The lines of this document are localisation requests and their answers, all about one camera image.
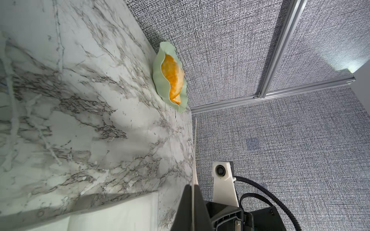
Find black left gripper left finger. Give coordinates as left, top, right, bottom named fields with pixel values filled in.
left=171, top=184, right=192, bottom=231

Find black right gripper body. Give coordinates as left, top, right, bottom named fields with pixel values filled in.
left=206, top=201, right=254, bottom=231

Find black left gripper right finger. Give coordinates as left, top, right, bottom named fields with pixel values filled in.
left=192, top=184, right=213, bottom=231

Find pink card red characters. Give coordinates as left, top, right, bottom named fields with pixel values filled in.
left=192, top=116, right=199, bottom=186

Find white photo album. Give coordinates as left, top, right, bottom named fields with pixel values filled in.
left=24, top=192, right=159, bottom=231

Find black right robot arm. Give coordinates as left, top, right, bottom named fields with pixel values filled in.
left=206, top=174, right=302, bottom=231

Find large orange bread roll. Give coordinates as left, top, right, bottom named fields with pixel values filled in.
left=161, top=54, right=185, bottom=105

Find light green wavy bowl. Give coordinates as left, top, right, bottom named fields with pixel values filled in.
left=153, top=42, right=188, bottom=113

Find aluminium enclosure frame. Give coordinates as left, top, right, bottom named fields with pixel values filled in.
left=191, top=1, right=356, bottom=115

